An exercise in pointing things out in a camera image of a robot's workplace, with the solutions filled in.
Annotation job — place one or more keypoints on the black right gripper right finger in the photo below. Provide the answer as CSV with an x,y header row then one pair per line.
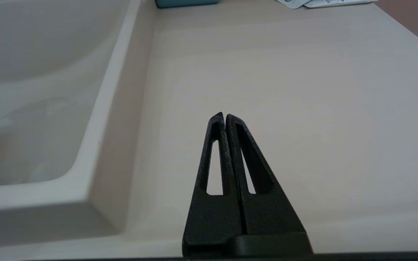
x,y
270,217

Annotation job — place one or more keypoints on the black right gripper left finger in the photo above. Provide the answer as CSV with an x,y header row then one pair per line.
x,y
212,217

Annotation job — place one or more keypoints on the white sink basin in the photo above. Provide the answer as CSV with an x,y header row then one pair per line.
x,y
38,119

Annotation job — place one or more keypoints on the white printed leaflet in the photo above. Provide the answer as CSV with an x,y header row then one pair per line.
x,y
294,3
343,2

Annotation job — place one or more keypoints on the blue soap dish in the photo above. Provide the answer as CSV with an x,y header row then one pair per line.
x,y
187,3

